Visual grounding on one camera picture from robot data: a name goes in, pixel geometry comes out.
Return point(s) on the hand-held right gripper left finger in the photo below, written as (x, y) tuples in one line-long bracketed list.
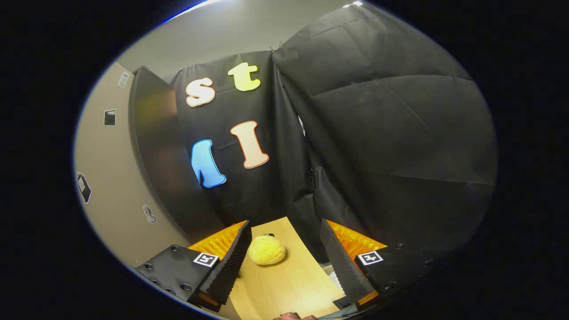
[(231, 262)]

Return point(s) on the dark grey cabinet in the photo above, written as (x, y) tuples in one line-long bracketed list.
[(164, 155)]

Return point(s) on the yellow bumpy round toy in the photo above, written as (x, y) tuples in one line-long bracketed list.
[(266, 251)]

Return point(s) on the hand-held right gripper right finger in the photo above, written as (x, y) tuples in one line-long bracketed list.
[(342, 266)]

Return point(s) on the black backdrop cloth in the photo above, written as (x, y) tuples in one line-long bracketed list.
[(391, 133)]

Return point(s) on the small ceiling light panel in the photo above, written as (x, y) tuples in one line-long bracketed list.
[(353, 4)]

